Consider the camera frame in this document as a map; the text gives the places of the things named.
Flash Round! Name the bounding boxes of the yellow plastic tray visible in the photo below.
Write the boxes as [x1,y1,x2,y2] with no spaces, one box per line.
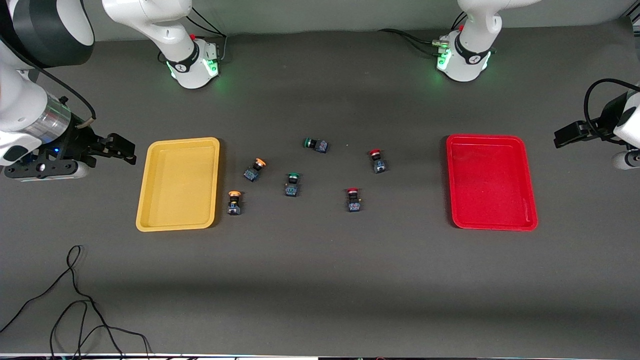
[136,137,221,233]

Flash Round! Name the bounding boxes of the red plastic tray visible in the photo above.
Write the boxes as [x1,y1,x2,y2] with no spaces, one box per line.
[446,134,539,232]

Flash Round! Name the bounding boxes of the black right arm base cable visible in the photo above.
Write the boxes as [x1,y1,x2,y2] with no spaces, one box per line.
[186,7,229,62]

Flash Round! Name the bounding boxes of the thin black loose cable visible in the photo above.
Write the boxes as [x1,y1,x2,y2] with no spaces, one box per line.
[0,245,152,359]

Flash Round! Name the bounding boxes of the black arm base cable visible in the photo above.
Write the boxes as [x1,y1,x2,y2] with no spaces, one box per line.
[377,28,451,57]
[186,7,229,62]

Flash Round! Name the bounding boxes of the black left arm base cable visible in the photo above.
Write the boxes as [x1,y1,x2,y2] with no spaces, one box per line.
[377,28,451,57]

